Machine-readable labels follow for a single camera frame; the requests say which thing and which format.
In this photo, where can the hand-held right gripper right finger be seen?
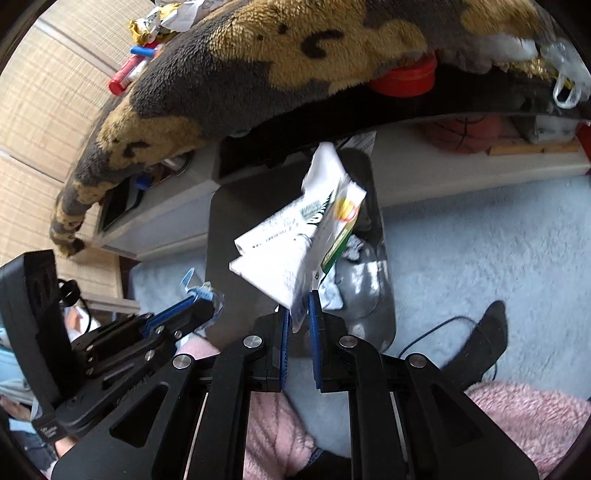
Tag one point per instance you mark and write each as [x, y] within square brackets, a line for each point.
[315, 344]

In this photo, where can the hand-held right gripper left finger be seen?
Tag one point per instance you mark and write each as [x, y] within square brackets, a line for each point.
[284, 344]

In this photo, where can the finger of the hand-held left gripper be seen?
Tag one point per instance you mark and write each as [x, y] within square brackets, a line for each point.
[184, 323]
[171, 313]

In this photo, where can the clear blue plastic wrapper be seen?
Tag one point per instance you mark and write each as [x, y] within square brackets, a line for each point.
[203, 288]

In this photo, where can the white paper carton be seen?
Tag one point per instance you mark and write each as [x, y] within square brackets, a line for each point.
[277, 258]

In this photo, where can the crumpled white tissue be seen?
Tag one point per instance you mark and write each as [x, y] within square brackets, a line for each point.
[331, 293]

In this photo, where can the person's black sock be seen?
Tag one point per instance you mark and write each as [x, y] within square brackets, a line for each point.
[485, 341]

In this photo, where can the grey low cabinet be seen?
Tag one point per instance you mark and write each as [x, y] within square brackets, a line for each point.
[415, 175]

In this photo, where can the white printed paper sheet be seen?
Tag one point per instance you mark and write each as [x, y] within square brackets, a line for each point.
[360, 141]

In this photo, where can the red white tube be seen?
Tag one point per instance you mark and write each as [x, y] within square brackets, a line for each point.
[127, 76]

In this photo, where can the orange basketball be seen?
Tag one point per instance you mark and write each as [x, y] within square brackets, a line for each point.
[461, 134]

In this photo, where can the grey tan printed fleece blanket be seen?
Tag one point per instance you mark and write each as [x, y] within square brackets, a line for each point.
[258, 69]

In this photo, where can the red plastic lid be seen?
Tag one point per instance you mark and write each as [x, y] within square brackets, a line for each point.
[406, 78]

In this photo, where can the black glossy low table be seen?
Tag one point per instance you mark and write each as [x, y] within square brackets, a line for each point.
[461, 104]

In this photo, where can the wooden stick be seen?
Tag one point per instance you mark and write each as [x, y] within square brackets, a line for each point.
[531, 148]

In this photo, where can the gold glitter decoration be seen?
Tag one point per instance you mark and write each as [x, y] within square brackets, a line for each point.
[535, 68]

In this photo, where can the clear plastic bag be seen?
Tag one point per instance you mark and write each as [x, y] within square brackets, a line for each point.
[565, 78]

